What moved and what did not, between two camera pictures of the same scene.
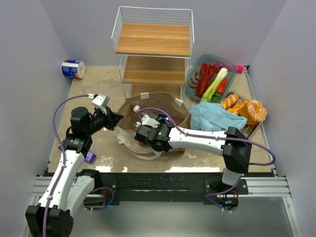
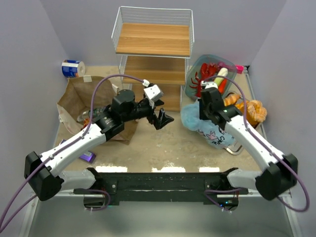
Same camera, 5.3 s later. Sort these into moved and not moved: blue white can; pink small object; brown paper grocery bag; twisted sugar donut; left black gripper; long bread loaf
Moved: left black gripper; brown paper grocery bag
Not moved: long bread loaf; blue white can; twisted sugar donut; pink small object
